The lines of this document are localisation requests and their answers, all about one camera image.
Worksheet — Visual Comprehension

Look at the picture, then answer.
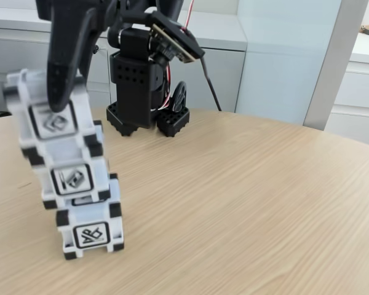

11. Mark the white cube stacked-layers symbol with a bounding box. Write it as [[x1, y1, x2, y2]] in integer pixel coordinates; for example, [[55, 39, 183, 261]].
[[1, 69, 96, 145]]

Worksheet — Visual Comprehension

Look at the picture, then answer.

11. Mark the white cube zigzag-diamond symbol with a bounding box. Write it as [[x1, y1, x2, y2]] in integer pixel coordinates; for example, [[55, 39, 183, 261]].
[[21, 119, 112, 210]]

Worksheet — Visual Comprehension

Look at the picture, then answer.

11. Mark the grey low cabinet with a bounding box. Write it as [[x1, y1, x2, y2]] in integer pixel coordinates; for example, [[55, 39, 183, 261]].
[[0, 15, 247, 120]]

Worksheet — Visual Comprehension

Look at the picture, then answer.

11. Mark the black round spoked wheel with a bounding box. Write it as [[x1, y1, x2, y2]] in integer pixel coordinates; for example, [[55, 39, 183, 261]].
[[171, 81, 188, 112]]

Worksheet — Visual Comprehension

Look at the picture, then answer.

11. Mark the white cube crossed-lines symbol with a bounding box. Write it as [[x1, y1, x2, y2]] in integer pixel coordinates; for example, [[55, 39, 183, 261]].
[[55, 173, 125, 261]]

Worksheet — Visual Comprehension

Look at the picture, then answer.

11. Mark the white pillar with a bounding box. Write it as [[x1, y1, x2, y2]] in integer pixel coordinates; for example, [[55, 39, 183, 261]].
[[303, 0, 369, 132]]

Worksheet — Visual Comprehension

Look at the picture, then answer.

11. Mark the white drawer cabinet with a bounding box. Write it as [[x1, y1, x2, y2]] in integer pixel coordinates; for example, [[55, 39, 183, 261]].
[[324, 29, 369, 148]]

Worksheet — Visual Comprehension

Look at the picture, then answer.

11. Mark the red white base cable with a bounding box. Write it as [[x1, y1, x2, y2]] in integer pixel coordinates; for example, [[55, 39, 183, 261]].
[[153, 63, 175, 111]]

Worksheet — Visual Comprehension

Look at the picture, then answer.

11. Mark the bare circuit board camera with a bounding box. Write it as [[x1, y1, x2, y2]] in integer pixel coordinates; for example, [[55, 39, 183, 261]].
[[144, 10, 206, 65]]

